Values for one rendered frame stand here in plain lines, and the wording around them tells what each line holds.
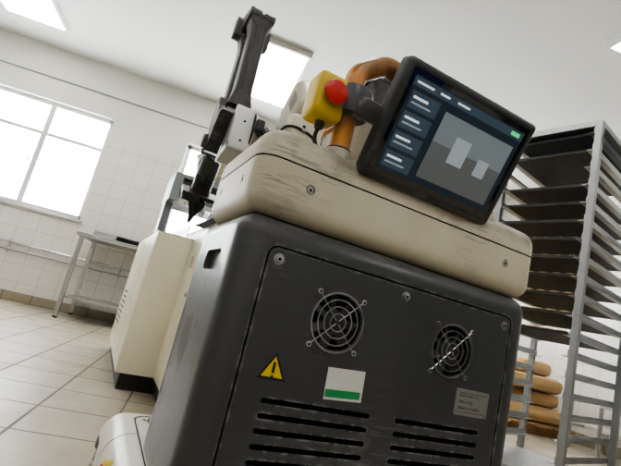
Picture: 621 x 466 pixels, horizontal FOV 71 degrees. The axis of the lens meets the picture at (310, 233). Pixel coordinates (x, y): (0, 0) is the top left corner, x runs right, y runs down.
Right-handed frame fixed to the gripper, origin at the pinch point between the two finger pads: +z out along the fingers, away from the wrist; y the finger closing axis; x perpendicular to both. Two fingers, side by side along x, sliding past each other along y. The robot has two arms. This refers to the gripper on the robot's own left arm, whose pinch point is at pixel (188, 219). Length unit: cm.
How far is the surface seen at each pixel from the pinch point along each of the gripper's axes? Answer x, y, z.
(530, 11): -161, -190, -170
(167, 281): -91, -14, 68
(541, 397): -146, -419, 117
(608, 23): -138, -236, -182
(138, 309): -83, -4, 83
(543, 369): -157, -414, 91
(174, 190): -112, -3, 25
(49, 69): -495, 144, 41
